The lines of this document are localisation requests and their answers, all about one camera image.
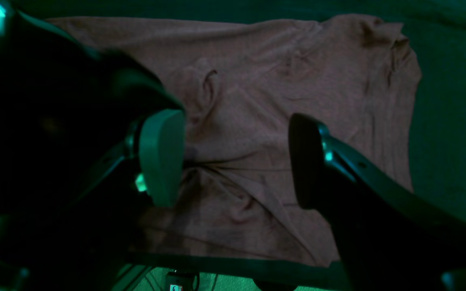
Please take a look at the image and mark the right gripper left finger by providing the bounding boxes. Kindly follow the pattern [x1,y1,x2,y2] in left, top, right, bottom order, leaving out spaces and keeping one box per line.
[50,108,185,227]

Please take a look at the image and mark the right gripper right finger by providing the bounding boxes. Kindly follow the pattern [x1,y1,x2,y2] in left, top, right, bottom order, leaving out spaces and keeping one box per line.
[288,114,466,291]

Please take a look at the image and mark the red long-sleeve shirt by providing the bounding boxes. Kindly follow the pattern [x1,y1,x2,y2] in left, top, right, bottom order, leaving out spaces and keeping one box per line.
[48,14,422,267]

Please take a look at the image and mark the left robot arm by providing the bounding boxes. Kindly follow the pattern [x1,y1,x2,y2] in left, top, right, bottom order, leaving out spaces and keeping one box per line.
[0,0,186,291]

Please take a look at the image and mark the black table cloth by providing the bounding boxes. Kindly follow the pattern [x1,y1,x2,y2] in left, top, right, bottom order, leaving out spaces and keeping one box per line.
[11,0,466,289]

